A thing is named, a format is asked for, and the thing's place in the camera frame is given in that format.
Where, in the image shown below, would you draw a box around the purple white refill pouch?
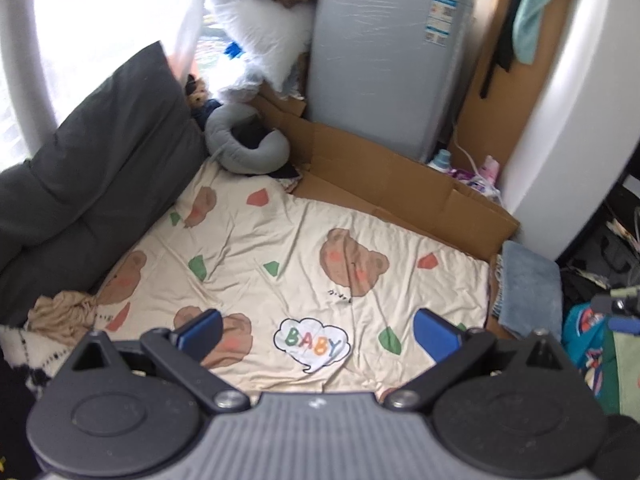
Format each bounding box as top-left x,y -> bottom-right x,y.
450,167 -> 501,203

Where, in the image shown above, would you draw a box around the pink bottle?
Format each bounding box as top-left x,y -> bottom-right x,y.
480,155 -> 502,186

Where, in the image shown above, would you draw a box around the black hanging strap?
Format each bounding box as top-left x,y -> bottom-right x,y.
480,0 -> 536,101

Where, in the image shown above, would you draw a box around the white pillow in plastic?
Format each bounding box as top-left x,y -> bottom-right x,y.
205,0 -> 316,103

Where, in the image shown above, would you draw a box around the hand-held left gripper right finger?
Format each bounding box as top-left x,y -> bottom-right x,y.
382,308 -> 573,411

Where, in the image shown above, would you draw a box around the blue denim jeans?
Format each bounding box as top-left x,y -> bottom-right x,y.
492,240 -> 565,338

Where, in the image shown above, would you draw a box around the flattened brown cardboard box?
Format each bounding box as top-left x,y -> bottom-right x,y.
250,82 -> 521,261

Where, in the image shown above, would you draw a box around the grey neck pillow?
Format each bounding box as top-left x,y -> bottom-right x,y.
205,103 -> 292,176

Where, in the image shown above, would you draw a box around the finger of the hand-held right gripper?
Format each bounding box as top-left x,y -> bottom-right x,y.
591,295 -> 631,317

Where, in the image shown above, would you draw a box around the grey film-wrapped appliance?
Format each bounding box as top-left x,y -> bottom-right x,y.
306,0 -> 478,163

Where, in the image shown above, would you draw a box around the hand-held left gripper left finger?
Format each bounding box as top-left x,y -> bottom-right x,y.
70,309 -> 251,413

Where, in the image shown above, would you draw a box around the upright brown cardboard panel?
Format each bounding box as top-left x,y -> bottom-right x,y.
452,0 -> 586,181

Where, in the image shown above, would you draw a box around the teal hanging cloth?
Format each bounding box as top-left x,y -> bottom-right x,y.
512,0 -> 566,66

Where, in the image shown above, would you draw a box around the cream bear print bed sheet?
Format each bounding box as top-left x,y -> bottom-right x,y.
90,162 -> 493,393

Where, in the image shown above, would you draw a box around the white black-patterned fleece blanket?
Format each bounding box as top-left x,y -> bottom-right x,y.
0,324 -> 81,401

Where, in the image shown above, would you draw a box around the black bag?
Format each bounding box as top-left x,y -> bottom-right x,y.
560,210 -> 640,306

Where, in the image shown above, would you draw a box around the beige crumpled garment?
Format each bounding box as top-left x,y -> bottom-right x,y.
27,290 -> 98,346

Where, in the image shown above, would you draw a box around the brown teddy bear toy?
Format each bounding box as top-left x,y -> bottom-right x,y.
182,74 -> 223,128

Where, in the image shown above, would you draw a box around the teal orange printed bag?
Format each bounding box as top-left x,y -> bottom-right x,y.
562,302 -> 618,398

